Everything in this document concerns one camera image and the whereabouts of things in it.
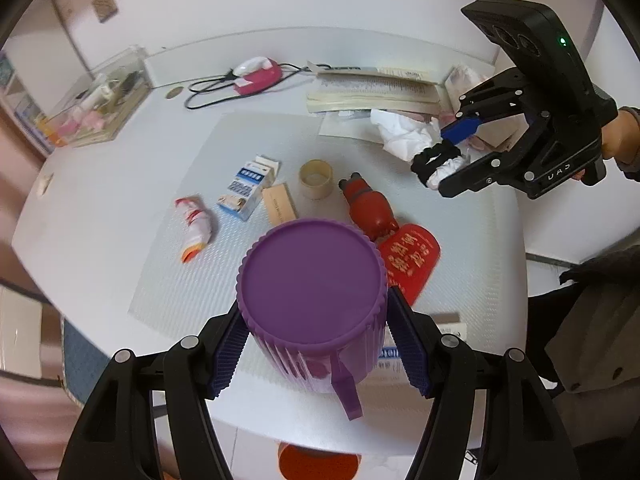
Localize person's right hand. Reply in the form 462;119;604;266
602;106;640;182

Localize clear acrylic organizer box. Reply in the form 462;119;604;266
37;46;152;148

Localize black power cable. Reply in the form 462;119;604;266
183;62;321;111

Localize purple ribbed plastic cup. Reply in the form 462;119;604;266
235;219;387;420

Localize pink white electric device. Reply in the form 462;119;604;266
232;56;282;96

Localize grey jacket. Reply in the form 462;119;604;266
525;246;639;446

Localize red paper cup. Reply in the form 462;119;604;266
378;223;440;307

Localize beige slim cardboard box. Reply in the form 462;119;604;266
262;183;297;226

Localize orange trash bin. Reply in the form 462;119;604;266
278;442;361;480

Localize red plush toy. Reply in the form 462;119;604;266
338;172;399;242

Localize black hair scrunchie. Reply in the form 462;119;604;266
410;140;465;191

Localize small gold coin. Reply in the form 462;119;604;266
165;86;183;100

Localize textured white table mat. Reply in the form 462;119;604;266
127;110;528;396

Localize beige tape roll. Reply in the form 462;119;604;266
298;159;333;200

